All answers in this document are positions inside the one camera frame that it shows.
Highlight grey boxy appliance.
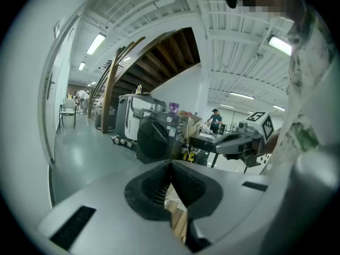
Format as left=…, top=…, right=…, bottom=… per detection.
left=151, top=99, right=167, bottom=113

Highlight green white patterned shirt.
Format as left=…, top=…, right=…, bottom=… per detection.
left=270, top=0, right=338, bottom=169

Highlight person's right forearm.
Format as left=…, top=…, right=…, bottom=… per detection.
left=264, top=128, right=282, bottom=154

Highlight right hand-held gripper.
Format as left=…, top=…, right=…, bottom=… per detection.
left=214, top=111, right=276, bottom=168

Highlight white detergent drawer dark front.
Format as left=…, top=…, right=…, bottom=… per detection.
left=132, top=107, right=152, bottom=120

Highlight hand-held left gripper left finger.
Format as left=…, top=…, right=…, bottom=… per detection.
left=39, top=160, right=192, bottom=255

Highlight dark grey washing machine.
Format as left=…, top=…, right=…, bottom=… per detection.
left=135, top=108, right=188, bottom=165

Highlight white black wheeled machine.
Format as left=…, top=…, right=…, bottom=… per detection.
left=111, top=93, right=160, bottom=148

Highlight black frame sink stand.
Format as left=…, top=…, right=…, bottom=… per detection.
left=190, top=131, right=226, bottom=167

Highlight dark wooden staircase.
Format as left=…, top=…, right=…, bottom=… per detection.
left=89, top=27, right=201, bottom=134

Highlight white chair black legs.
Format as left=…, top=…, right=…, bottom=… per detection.
left=58, top=99, right=78, bottom=129

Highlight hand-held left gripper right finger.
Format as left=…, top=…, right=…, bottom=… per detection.
left=171, top=160, right=269, bottom=252

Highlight metal door handle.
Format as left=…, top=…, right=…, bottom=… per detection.
left=47, top=72, right=56, bottom=100

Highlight open cardboard box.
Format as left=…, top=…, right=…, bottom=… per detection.
left=177, top=110, right=203, bottom=140

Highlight white door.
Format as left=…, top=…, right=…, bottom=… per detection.
left=38, top=11, right=86, bottom=167

